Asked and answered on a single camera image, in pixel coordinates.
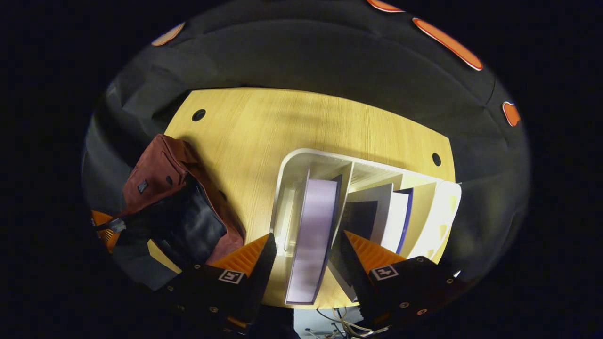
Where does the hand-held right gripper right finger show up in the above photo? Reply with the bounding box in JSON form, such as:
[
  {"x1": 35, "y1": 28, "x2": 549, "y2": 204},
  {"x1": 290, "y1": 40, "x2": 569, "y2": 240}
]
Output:
[{"x1": 340, "y1": 229, "x2": 472, "y2": 331}]

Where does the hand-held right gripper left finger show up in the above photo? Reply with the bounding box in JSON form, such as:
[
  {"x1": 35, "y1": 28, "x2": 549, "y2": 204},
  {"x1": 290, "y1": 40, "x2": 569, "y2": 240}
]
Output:
[{"x1": 155, "y1": 233, "x2": 278, "y2": 337}]

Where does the blue cover book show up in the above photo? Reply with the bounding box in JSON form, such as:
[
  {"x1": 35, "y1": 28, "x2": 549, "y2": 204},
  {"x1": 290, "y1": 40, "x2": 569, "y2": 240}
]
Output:
[{"x1": 327, "y1": 183, "x2": 415, "y2": 303}]

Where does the grey photo cover book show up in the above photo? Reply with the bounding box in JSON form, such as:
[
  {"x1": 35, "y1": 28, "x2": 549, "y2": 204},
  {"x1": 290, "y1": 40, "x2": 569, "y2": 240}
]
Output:
[{"x1": 285, "y1": 170, "x2": 343, "y2": 305}]

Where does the maroon schoolbag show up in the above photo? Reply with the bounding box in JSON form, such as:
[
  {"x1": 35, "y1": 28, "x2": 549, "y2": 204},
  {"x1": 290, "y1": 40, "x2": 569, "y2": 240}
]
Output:
[{"x1": 114, "y1": 134, "x2": 247, "y2": 270}]

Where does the white plastic bookshelf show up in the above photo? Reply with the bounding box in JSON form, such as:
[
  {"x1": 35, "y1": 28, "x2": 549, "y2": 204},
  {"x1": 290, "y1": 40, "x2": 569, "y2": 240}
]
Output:
[{"x1": 270, "y1": 148, "x2": 462, "y2": 264}]

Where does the black backdrop cloth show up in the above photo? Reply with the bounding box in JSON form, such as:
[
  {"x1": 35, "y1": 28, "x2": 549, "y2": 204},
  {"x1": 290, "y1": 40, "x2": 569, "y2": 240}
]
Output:
[{"x1": 81, "y1": 0, "x2": 532, "y2": 290}]

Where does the tangle of white cables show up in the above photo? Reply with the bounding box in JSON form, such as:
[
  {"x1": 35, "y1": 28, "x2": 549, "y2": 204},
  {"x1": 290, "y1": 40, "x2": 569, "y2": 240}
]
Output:
[{"x1": 304, "y1": 307, "x2": 391, "y2": 339}]

